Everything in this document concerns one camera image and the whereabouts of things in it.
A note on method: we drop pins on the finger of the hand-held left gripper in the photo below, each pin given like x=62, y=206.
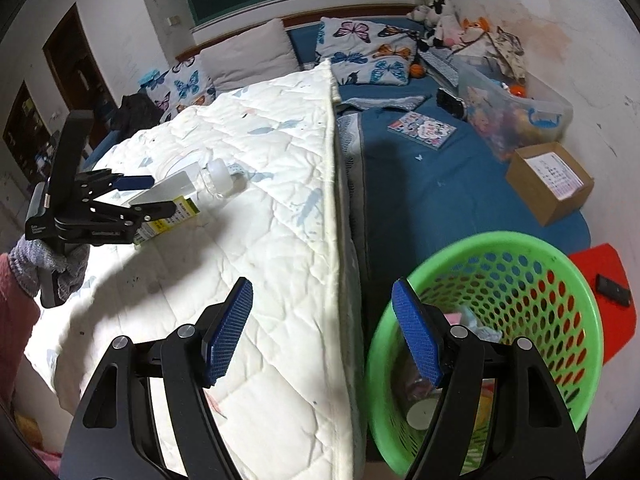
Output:
x=150, y=210
x=135, y=180

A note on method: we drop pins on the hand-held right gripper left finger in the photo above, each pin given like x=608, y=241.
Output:
x=227, y=330

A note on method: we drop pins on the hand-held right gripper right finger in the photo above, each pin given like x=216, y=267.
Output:
x=417, y=330

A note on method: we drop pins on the clear plastic bottle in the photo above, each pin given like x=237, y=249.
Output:
x=177, y=212
x=220, y=177

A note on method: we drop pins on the pink packet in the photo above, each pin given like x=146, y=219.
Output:
x=454, y=318

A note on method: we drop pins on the white plastic bag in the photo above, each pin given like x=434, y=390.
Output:
x=477, y=329

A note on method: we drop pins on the white paper cup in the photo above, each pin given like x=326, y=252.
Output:
x=424, y=415

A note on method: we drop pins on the green plastic basket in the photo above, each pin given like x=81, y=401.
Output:
x=500, y=245

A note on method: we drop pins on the person's left forearm pink sleeve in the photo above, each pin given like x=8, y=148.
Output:
x=15, y=330

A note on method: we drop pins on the person's left hand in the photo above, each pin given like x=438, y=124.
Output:
x=35, y=260

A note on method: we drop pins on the clear plastic lid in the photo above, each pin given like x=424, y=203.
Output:
x=172, y=165

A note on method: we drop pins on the black cloth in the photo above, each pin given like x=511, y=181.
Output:
x=135, y=112

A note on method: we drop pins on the white printed quilt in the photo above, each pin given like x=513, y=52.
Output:
x=260, y=260

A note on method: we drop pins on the butterfly print pillow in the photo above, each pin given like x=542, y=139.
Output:
x=365, y=50
x=182, y=82

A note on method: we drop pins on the dark doorway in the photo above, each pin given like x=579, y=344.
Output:
x=75, y=60

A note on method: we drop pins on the beige pillow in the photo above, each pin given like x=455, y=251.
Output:
x=250, y=55

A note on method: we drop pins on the red plastic stool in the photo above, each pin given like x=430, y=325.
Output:
x=590, y=265

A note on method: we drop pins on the brown cardboard box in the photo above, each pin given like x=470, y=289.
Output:
x=545, y=190

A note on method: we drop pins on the black remote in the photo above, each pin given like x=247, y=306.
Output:
x=612, y=290

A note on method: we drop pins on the colourful picture book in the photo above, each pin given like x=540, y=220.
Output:
x=422, y=130

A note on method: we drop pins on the black device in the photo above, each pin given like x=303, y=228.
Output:
x=451, y=102

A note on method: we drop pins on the clear plastic storage box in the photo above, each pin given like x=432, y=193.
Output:
x=510, y=115

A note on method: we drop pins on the small orange ball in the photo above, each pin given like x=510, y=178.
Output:
x=417, y=71

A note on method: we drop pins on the patterned cloth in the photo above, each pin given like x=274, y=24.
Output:
x=510, y=52

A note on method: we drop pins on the pink plush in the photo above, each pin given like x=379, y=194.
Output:
x=456, y=36

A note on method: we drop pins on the orange fox plush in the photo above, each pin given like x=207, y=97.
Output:
x=475, y=27

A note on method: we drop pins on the black and white cow plush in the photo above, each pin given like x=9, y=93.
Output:
x=440, y=17

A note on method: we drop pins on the wall switch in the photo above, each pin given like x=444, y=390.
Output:
x=174, y=21

